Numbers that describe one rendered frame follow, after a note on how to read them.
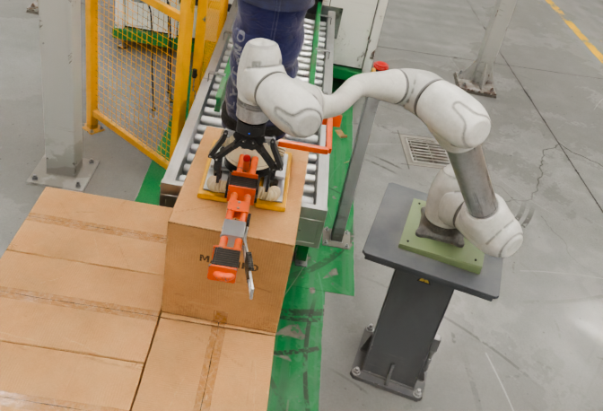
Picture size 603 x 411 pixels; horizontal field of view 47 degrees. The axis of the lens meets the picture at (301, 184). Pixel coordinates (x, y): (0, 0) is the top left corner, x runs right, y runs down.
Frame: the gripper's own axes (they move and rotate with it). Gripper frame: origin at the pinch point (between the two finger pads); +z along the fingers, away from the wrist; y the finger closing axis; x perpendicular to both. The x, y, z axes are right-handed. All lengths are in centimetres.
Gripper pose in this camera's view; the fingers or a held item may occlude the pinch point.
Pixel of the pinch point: (242, 181)
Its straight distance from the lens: 189.0
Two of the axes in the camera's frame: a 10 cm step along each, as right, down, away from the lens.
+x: -0.7, 5.7, -8.2
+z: -1.7, 8.0, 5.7
